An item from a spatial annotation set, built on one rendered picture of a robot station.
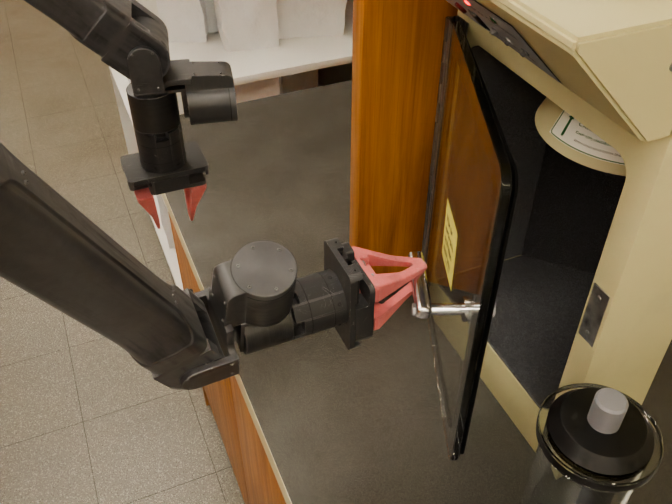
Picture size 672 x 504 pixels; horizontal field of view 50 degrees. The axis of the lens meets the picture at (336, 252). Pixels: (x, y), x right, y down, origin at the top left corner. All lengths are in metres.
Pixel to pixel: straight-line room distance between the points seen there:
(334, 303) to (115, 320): 0.23
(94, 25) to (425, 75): 0.39
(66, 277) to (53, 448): 1.71
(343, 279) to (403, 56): 0.32
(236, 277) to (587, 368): 0.38
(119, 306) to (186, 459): 1.55
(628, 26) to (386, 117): 0.45
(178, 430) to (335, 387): 1.20
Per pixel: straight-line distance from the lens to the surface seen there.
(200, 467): 2.05
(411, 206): 1.03
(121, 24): 0.83
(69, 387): 2.31
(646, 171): 0.64
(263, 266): 0.62
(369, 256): 0.73
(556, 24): 0.51
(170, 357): 0.63
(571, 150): 0.74
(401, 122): 0.94
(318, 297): 0.69
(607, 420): 0.67
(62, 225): 0.46
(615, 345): 0.78
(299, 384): 0.98
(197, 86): 0.88
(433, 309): 0.71
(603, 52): 0.52
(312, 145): 1.43
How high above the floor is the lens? 1.70
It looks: 41 degrees down
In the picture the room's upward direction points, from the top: straight up
